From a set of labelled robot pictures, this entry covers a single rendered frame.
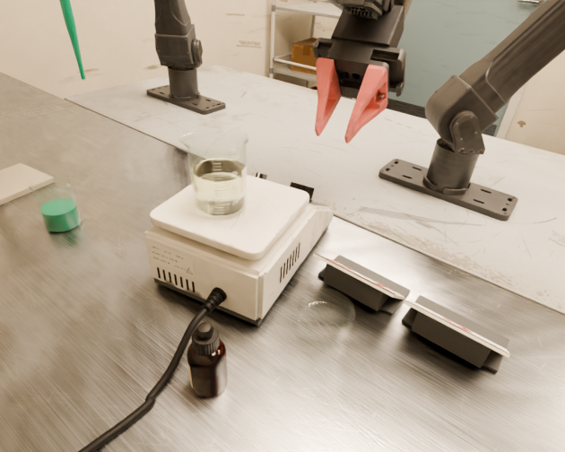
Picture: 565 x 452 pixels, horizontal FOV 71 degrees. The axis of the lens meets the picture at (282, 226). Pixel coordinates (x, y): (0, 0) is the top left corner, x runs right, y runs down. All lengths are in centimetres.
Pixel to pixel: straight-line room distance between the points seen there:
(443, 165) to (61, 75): 163
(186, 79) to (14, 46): 104
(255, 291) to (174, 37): 63
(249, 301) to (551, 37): 47
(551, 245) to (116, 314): 53
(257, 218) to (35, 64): 160
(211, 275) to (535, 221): 47
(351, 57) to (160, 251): 28
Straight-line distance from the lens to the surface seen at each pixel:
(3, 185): 67
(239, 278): 35
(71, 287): 46
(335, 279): 42
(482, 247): 56
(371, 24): 49
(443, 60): 330
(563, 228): 67
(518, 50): 60
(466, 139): 59
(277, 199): 40
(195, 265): 37
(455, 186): 63
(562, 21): 61
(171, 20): 87
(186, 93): 93
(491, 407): 39
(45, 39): 190
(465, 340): 39
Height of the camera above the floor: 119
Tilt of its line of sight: 35 degrees down
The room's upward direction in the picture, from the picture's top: 4 degrees clockwise
